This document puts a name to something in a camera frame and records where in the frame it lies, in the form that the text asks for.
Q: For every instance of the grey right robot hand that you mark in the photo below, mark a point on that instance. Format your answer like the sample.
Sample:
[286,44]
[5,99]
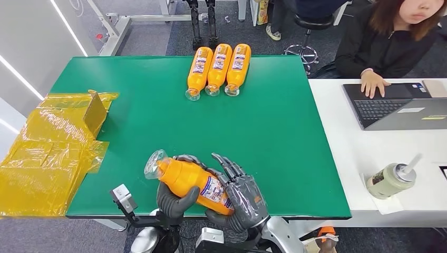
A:
[244,199]

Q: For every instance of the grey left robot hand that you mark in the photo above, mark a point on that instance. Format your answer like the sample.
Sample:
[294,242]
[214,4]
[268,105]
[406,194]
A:
[174,204]

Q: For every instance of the orange juice bottle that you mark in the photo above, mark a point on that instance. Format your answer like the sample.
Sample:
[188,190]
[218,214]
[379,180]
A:
[188,179]
[218,66]
[199,71]
[238,66]

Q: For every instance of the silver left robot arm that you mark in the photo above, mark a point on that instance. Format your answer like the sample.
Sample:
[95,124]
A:
[153,237]

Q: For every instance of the green table mat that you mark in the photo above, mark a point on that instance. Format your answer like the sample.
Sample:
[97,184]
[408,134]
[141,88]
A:
[157,118]

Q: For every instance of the orange and white tool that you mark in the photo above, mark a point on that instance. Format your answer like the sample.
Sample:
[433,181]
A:
[323,239]

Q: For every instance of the yellow plastic wrapped cardboard box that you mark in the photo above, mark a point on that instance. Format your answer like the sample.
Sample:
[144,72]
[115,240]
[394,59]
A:
[49,153]

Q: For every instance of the white paper napkin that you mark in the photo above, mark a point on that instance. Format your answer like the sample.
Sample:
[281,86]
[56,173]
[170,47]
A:
[389,206]

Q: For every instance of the cup with straw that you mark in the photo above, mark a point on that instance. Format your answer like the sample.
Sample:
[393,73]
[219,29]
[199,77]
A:
[389,179]

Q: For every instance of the black office chair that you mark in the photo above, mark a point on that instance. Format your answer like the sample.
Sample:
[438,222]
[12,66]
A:
[324,69]

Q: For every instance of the dark grey laptop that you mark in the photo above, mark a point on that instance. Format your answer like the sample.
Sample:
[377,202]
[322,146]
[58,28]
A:
[384,108]

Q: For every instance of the person's hand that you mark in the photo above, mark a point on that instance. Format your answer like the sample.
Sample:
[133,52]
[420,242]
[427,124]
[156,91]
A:
[372,83]

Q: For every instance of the black round stool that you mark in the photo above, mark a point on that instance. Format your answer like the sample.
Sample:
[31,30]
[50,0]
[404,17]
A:
[309,35]

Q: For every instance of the black robot leg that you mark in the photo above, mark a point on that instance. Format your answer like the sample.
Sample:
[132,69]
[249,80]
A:
[212,22]
[195,22]

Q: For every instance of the yellow bag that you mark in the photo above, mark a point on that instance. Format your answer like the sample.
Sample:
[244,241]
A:
[262,11]

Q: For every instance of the white table leg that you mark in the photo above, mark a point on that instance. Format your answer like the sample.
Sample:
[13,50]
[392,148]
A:
[242,9]

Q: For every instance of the black flat device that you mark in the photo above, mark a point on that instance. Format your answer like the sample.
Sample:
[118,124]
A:
[444,173]

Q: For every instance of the person on stool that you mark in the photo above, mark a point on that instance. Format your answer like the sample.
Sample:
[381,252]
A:
[314,7]

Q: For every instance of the person at desk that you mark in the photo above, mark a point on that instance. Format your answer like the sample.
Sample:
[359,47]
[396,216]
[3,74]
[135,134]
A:
[387,42]

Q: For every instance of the tan phone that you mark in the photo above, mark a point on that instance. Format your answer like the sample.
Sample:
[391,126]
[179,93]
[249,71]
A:
[435,88]

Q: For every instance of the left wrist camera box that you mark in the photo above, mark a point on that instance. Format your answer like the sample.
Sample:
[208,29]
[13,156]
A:
[123,198]

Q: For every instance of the white metal table frame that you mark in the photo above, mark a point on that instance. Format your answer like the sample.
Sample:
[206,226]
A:
[115,29]

